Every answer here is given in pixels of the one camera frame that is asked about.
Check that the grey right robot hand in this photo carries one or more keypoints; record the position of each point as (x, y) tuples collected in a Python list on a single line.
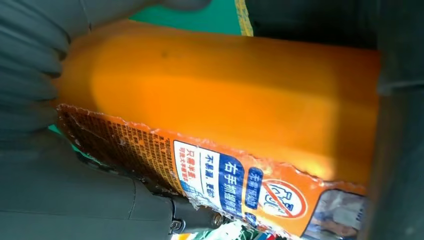
[(66, 198)]

